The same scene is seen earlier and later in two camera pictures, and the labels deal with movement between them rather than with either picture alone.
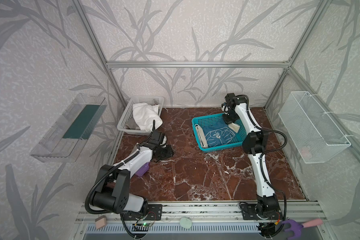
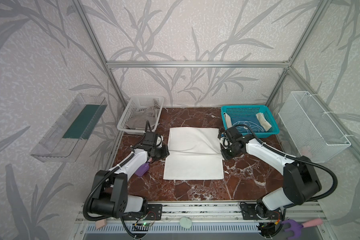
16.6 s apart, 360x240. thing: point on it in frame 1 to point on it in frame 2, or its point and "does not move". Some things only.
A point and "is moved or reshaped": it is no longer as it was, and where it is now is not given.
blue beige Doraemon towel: [217, 134] is moved or reshaped
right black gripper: [229, 117] to [226, 150]
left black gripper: [165, 151] does not move
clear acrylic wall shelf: [64, 139] does not move
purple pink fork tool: [296, 227] does not move
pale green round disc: [185, 222] does not move
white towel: [144, 114] to [194, 153]
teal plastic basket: [238, 138] to [242, 110]
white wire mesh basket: [315, 138] does not move
